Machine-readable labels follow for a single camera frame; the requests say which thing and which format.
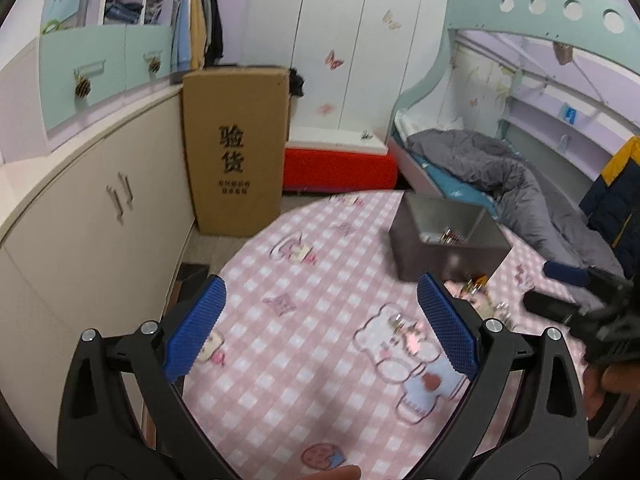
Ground mint green drawer unit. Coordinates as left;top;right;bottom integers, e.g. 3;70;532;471
39;24;177;134

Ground person's right hand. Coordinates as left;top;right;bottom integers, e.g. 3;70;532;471
582;362;628;422

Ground tall cardboard box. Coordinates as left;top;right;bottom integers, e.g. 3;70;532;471
181;65;291;239

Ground grey duvet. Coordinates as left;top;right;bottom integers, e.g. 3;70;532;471
407;128;627;282

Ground yellow hanging garment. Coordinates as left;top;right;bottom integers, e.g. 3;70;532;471
190;0;208;72

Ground person's left hand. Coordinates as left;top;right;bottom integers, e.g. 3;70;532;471
306;465;362;480

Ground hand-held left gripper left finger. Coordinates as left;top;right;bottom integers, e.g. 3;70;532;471
56;275;236;480

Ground red storage box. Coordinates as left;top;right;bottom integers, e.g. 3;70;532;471
282;145;400;194

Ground white low cabinet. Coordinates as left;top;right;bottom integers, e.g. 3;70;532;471
0;82;197;441

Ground black hanging garment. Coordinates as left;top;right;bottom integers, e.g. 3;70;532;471
202;0;224;67

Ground navy and yellow jacket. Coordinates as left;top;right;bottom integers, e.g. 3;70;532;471
578;135;640;275

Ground mint green bed frame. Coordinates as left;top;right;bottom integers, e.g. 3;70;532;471
387;0;640;211

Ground blue bed sheet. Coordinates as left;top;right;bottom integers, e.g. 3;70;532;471
416;154;499;217

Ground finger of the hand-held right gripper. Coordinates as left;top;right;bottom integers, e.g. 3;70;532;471
522;292;582;319
543;261;592;287

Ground light blue hanging shirt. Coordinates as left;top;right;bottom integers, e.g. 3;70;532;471
171;0;194;75

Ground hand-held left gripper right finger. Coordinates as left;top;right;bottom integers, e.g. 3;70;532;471
410;272;592;480

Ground white wardrobe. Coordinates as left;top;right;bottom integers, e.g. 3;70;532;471
239;0;531;157

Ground grey metal box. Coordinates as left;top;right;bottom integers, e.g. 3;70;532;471
389;193;514;284

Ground gold earrings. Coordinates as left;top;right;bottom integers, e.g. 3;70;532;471
462;274;492;299

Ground folded blue jeans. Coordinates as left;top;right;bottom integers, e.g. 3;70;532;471
104;1;145;25

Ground pink checked tablecloth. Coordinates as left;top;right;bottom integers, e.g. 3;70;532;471
182;191;601;480

